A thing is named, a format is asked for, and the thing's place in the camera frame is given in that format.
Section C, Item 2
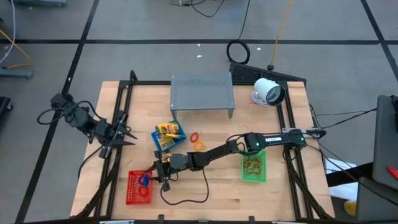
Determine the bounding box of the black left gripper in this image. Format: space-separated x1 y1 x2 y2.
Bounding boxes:
93 112 138 159

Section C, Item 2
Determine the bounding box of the red plastic basket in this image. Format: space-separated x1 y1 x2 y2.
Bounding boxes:
125 169 154 206

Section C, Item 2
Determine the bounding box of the red hand tool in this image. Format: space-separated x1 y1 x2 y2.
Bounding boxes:
386 165 398 181

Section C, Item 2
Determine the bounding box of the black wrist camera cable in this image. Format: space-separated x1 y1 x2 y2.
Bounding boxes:
159 167 210 207
36 100 102 126

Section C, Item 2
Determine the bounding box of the grey metal stand foot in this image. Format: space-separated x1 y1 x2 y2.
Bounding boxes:
12 0 68 7
0 68 34 80

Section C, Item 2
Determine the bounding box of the grey perforated metal shelf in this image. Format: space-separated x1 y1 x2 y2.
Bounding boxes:
169 72 236 121

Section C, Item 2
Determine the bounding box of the yellow floor cable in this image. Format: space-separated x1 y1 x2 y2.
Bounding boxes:
0 29 34 70

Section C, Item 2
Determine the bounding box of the yellow power cord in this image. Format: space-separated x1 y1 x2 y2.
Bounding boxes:
267 0 294 71

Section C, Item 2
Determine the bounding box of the black aluminium table frame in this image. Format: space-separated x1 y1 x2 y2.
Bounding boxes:
70 70 336 222

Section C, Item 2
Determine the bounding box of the black perforated metal panel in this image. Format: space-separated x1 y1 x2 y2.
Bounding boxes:
229 62 307 85

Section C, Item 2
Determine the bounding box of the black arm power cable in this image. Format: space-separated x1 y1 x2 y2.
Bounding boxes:
76 143 106 181

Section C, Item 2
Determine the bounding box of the white paper sheet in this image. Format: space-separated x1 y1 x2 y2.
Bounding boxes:
324 157 358 202

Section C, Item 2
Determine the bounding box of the blue plastic basket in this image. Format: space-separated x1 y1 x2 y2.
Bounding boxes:
150 119 188 152

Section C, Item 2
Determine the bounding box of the black coiled power cable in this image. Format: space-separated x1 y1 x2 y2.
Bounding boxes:
226 0 251 65

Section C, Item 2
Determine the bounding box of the green plastic basket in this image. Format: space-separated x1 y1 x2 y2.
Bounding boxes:
241 149 267 183

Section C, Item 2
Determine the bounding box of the white floor cable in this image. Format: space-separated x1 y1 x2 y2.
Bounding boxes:
0 0 16 65

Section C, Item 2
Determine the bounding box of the white bundled lamp cord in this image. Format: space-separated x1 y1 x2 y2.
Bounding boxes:
250 90 268 106

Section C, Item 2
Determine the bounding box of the grey equipment case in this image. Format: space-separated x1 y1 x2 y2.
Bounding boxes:
371 95 398 191

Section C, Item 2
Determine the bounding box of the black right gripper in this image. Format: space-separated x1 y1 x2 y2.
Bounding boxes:
144 151 175 192

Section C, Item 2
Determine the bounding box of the yellow round object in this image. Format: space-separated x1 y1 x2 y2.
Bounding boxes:
343 200 357 217

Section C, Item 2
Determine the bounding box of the black caster wheel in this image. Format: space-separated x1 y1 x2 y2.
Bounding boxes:
0 96 13 113

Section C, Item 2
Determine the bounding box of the grey storage box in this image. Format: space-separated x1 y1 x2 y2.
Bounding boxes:
355 176 398 222

